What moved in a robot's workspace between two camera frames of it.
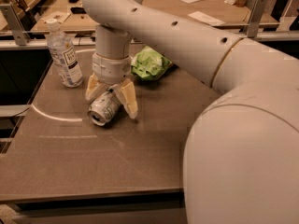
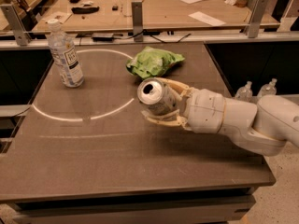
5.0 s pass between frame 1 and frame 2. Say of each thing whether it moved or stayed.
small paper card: stayed
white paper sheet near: stayed
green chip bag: stayed
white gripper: moved
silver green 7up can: moved
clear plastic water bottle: stayed
